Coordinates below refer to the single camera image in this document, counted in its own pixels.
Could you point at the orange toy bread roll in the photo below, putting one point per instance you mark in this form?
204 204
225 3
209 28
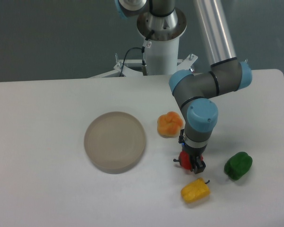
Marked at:
169 124

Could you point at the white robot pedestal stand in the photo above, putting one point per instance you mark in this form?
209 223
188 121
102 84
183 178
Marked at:
161 41

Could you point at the yellow toy bell pepper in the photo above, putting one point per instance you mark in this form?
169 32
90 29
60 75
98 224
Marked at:
195 191

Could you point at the green toy bell pepper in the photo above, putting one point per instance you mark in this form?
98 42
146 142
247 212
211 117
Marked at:
238 165

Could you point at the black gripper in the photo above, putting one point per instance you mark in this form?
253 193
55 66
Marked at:
194 150

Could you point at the red toy bell pepper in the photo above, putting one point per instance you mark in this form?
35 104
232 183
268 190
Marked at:
183 160

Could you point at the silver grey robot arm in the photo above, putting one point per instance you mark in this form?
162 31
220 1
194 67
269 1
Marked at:
193 92

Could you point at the beige round plate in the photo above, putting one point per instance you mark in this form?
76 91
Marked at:
115 142

